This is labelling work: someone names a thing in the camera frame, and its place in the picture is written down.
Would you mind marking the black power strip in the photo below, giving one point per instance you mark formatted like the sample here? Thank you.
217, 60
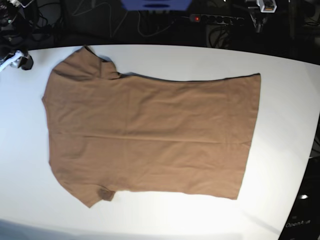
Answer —
209, 19

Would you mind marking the brown T-shirt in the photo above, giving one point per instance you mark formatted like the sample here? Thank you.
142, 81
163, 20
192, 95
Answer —
111, 132

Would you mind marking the blue plastic box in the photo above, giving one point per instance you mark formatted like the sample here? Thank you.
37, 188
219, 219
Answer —
154, 5

